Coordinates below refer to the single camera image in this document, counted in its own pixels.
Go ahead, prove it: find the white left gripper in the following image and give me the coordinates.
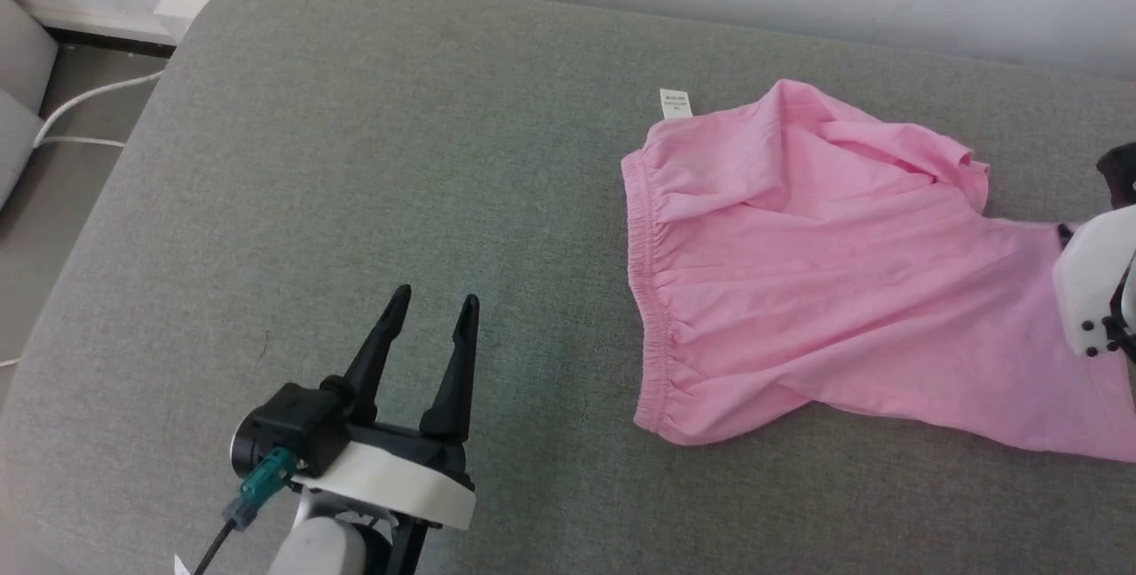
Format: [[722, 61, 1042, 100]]
[[292, 283, 481, 575]]

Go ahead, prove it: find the grey upholstered furniture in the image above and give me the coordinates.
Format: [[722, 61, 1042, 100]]
[[0, 0, 60, 209]]

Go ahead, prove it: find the black cable with teal plug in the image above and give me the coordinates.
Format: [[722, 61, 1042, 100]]
[[190, 445, 301, 575]]

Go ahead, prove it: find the pink cloth garment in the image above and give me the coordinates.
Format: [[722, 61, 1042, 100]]
[[620, 78, 1136, 463]]

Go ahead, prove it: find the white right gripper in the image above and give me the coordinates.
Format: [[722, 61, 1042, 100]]
[[1053, 202, 1136, 361]]

